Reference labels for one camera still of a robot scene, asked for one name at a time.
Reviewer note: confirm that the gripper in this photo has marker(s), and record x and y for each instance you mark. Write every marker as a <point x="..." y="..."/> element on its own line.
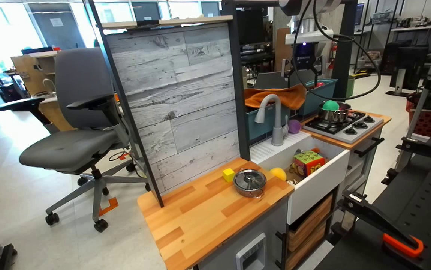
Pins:
<point x="306" y="56"/>

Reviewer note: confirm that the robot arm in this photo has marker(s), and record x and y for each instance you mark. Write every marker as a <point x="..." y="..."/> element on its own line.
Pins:
<point x="298" y="5"/>

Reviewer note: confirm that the orange towel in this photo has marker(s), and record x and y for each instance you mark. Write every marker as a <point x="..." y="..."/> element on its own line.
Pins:
<point x="271" y="96"/>

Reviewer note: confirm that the teal bin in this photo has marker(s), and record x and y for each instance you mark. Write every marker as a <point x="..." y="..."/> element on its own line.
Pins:
<point x="316" y="99"/>
<point x="262" y="123"/>

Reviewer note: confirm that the red fire extinguisher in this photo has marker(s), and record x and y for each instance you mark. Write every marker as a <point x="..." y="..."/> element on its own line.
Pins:
<point x="333" y="56"/>

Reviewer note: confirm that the green ball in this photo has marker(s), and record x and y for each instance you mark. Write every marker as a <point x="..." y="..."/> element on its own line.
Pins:
<point x="330" y="105"/>

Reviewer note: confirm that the green bin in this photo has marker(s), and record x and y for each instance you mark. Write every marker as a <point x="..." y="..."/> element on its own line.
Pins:
<point x="350" y="86"/>

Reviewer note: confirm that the purple ball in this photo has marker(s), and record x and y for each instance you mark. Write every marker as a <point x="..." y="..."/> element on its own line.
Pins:
<point x="294" y="126"/>

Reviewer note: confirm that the grey tap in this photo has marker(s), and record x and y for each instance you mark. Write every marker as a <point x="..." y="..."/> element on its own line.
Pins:
<point x="276" y="123"/>

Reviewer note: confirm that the black stove knob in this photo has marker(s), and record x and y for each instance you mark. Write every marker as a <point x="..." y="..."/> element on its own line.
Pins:
<point x="359" y="125"/>
<point x="368" y="119"/>
<point x="350" y="131"/>

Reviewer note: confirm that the black screen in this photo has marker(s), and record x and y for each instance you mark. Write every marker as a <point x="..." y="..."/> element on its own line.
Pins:
<point x="251" y="26"/>

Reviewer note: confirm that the metal shelf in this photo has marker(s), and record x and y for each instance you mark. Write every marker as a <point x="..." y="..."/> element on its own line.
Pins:
<point x="373" y="37"/>

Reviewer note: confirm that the colourful toy cube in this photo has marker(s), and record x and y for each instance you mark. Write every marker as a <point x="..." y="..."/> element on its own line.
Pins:
<point x="307" y="163"/>

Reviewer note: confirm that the row of monitors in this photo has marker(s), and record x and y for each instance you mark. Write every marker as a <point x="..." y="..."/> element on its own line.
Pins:
<point x="406" y="62"/>

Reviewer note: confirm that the yellow ball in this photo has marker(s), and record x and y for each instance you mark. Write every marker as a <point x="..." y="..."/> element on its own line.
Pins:
<point x="278" y="174"/>

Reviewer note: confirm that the oven door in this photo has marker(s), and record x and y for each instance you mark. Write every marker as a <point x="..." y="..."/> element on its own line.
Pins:
<point x="363" y="161"/>

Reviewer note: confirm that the white toy sink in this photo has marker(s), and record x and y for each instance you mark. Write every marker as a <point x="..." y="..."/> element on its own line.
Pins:
<point x="316" y="183"/>

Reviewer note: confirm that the small pot lid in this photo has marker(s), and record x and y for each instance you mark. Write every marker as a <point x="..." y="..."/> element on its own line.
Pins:
<point x="249" y="179"/>

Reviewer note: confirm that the toy kitchen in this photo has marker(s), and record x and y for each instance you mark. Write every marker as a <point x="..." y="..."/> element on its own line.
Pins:
<point x="193" y="112"/>

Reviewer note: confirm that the yellow block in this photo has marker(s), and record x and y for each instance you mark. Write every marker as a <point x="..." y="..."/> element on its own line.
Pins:
<point x="228" y="175"/>

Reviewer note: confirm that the small steel pot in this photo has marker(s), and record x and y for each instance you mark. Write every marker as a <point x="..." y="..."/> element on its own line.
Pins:
<point x="251" y="192"/>

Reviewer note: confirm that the black and orange clamp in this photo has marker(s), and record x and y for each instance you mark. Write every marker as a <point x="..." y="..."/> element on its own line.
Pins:
<point x="376" y="219"/>
<point x="425" y="148"/>

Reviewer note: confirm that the stack of wooden boxes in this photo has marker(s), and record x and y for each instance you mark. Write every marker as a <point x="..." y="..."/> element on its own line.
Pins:
<point x="309" y="228"/>

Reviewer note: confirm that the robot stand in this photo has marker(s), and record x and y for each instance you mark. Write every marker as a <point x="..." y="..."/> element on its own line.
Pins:
<point x="410" y="210"/>

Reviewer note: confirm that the grey cabinet door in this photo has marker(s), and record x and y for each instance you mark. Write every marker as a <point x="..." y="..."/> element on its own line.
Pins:
<point x="230" y="236"/>

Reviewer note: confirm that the grey office chair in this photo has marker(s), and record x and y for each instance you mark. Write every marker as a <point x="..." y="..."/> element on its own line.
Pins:
<point x="77" y="105"/>

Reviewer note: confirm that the row of windows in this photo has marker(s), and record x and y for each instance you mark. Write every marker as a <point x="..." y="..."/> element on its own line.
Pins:
<point x="9" y="33"/>

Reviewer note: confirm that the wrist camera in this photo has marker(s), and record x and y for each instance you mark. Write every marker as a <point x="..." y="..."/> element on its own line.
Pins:
<point x="309" y="37"/>

